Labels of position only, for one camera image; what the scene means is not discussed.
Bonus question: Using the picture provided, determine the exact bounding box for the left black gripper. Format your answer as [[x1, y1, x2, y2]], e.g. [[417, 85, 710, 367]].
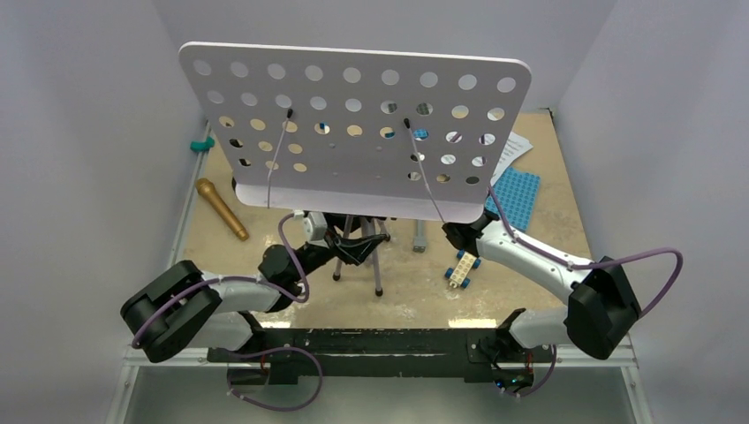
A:
[[290, 207, 384, 283]]

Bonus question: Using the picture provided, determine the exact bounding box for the lavender tripod music stand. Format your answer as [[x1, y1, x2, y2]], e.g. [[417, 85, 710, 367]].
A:
[[178, 41, 533, 298]]

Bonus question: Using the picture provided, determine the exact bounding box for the gold microphone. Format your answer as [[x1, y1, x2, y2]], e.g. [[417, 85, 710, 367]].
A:
[[194, 178, 249, 241]]

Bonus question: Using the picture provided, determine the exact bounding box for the sheet music page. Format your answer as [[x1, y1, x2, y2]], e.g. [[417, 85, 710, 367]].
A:
[[490, 132, 533, 186]]

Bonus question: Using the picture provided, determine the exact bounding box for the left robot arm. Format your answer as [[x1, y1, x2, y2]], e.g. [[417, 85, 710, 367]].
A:
[[119, 229, 390, 363]]

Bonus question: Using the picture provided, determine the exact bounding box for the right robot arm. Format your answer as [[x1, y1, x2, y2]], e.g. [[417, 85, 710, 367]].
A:
[[443, 213, 642, 360]]

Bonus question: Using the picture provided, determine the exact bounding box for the red and grey lego hammer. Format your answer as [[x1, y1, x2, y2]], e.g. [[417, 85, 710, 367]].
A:
[[412, 220, 427, 253]]

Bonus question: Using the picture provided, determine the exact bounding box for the white blue lego car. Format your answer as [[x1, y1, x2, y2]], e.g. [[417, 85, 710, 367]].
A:
[[444, 249, 481, 289]]

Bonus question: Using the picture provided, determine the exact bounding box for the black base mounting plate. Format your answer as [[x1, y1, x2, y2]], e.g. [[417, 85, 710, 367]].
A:
[[208, 328, 552, 384]]

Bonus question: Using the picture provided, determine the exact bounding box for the light blue lego baseplate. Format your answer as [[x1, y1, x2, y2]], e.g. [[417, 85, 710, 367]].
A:
[[491, 167, 541, 232]]

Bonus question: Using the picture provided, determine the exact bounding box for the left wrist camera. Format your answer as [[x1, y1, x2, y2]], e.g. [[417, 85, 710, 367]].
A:
[[293, 209, 329, 246]]

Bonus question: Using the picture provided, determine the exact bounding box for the teal clamp on rail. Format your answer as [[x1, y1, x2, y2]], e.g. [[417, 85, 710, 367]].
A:
[[190, 136, 216, 154]]

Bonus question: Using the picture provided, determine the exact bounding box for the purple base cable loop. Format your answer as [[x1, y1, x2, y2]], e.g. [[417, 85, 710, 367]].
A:
[[226, 346, 324, 413]]

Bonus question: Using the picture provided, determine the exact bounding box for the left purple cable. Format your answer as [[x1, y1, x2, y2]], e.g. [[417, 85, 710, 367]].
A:
[[131, 211, 311, 351]]

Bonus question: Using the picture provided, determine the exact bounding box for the aluminium frame rail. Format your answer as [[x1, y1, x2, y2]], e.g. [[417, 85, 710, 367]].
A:
[[105, 105, 224, 424]]

